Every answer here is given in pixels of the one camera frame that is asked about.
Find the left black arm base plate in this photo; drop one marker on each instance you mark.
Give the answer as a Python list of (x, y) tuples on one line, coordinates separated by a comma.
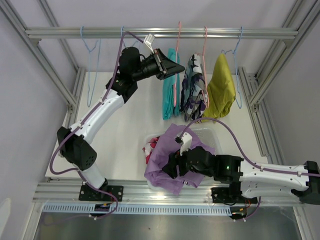
[(105, 200)]

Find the yellow trousers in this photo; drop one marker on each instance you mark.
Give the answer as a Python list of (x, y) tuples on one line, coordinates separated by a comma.
[(221, 90)]

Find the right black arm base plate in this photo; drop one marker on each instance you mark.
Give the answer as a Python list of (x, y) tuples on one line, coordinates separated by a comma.
[(241, 207)]

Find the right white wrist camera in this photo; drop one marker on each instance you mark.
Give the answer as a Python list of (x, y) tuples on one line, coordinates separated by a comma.
[(185, 142)]

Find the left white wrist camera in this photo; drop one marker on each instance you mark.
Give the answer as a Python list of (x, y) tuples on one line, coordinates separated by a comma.
[(148, 40)]

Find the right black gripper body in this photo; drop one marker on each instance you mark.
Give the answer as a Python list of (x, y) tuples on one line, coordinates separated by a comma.
[(183, 165)]

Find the pink camouflage trousers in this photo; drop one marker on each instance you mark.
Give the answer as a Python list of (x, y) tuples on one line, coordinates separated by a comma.
[(149, 147)]

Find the blue hanger of yellow trousers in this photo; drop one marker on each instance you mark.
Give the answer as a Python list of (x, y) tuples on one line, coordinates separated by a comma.
[(239, 99)]

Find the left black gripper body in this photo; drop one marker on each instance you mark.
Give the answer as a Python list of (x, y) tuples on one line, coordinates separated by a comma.
[(153, 66)]

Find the grey purple camouflage trousers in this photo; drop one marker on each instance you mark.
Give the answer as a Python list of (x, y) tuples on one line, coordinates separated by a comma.
[(194, 96)]

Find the light blue wire hanger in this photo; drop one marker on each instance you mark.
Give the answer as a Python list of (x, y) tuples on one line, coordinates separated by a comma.
[(91, 82)]

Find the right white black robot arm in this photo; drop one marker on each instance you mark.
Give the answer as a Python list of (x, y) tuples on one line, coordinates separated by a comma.
[(247, 181)]

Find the teal trousers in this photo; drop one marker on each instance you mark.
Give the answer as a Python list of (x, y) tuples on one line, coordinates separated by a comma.
[(171, 97)]

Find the white plastic basket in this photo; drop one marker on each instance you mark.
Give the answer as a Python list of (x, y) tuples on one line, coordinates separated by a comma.
[(207, 136)]

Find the aluminium frame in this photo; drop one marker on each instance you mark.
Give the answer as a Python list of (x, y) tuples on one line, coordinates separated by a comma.
[(275, 60)]

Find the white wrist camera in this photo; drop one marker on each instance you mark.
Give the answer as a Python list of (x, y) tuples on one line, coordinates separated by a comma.
[(148, 40), (185, 142)]

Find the pink hanger of teal trousers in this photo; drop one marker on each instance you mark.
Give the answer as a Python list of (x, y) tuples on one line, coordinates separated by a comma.
[(178, 57)]

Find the white slotted cable duct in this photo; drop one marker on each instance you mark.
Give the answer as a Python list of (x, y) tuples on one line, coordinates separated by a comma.
[(138, 209)]

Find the aluminium hanging rail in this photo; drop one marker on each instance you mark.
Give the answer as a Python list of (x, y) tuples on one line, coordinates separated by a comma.
[(273, 33)]

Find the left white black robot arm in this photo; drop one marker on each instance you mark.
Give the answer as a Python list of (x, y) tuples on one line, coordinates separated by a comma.
[(130, 68)]

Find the pink hanger of camouflage trousers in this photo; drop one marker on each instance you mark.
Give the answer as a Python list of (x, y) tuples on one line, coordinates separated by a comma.
[(203, 54)]

